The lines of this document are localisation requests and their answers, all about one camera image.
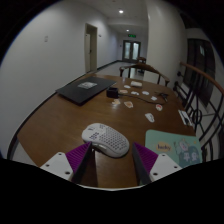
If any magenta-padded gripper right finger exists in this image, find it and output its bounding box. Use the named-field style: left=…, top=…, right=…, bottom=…
left=131, top=141, right=183, bottom=186

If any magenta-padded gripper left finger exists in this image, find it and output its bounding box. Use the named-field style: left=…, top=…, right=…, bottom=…
left=39, top=141, right=95, bottom=185

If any white perforated computer mouse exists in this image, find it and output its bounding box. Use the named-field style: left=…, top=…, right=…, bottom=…
left=81, top=122, right=131, bottom=159

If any light green printed mouse pad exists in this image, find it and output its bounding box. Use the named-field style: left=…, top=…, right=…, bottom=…
left=144, top=129, right=203, bottom=169

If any white flat notepad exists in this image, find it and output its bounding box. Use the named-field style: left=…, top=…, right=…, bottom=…
left=177, top=109, right=194, bottom=127

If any black closed laptop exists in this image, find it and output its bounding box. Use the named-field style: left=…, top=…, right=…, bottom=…
left=55, top=75, right=118, bottom=106

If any black railing with wooden handrail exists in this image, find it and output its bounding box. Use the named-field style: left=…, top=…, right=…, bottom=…
left=172, top=61, right=224, bottom=164

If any small black box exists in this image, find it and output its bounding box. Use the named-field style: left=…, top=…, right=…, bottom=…
left=106, top=87, right=120, bottom=99

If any white flat packet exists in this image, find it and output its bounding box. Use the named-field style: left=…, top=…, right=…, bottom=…
left=129, top=80, right=143, bottom=88

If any wooden armchair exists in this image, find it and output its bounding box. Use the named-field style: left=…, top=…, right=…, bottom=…
left=119, top=62, right=171, bottom=88

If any dark framed window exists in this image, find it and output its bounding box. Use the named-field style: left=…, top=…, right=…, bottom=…
left=185, top=37, right=216, bottom=108

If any glazed double door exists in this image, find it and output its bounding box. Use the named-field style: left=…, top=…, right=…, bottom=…
left=122, top=39, right=142, bottom=63

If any beige side door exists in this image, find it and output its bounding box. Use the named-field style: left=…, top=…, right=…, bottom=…
left=83, top=23, right=99, bottom=74

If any black cable bundle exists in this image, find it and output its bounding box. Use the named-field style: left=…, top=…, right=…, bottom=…
left=155, top=91, right=170, bottom=103

